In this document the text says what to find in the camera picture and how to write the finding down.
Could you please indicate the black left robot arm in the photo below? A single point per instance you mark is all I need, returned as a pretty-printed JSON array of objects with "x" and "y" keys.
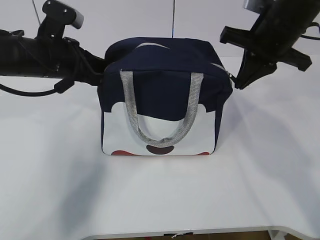
[{"x": 19, "y": 55}]

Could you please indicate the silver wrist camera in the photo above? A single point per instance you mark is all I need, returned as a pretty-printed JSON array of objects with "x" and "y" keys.
[
  {"x": 255, "y": 6},
  {"x": 63, "y": 13}
]

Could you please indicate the white tag under table edge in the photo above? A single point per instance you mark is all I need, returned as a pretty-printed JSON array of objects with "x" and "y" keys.
[{"x": 177, "y": 235}]

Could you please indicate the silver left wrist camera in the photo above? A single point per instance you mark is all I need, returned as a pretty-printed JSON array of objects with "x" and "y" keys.
[{"x": 63, "y": 13}]

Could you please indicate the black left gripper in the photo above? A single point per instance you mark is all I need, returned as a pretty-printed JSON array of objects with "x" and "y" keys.
[{"x": 63, "y": 58}]

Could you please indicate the navy blue lunch bag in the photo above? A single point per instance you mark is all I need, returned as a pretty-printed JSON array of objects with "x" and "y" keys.
[{"x": 162, "y": 96}]

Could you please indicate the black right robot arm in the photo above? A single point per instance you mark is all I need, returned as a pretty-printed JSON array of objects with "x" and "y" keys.
[{"x": 291, "y": 7}]

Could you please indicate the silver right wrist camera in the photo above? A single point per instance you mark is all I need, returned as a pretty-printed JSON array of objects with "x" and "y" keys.
[{"x": 255, "y": 6}]

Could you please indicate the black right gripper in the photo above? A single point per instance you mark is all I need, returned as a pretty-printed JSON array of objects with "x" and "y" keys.
[{"x": 269, "y": 41}]

